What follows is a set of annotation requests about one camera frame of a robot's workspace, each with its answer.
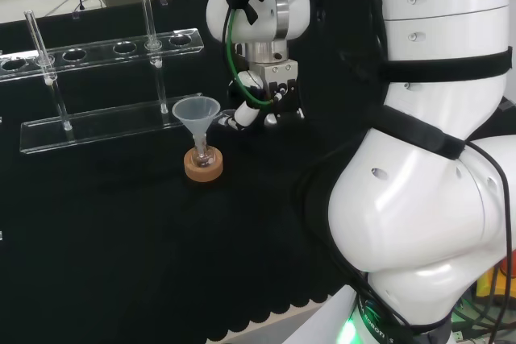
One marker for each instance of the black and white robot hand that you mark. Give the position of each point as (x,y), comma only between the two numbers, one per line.
(278,72)

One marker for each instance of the clear glass weighing funnel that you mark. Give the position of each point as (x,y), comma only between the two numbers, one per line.
(225,120)

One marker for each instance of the translucent plastic funnel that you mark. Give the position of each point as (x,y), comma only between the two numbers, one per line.
(195,112)

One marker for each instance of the clear acrylic funnel stand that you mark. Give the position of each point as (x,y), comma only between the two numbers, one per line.
(101,130)

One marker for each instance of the small glass round-bottom flask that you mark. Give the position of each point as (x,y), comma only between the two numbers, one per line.
(201,158)

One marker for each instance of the black cloth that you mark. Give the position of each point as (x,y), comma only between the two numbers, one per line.
(121,239)

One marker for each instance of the yellow stop button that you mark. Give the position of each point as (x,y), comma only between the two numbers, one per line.
(508,272)

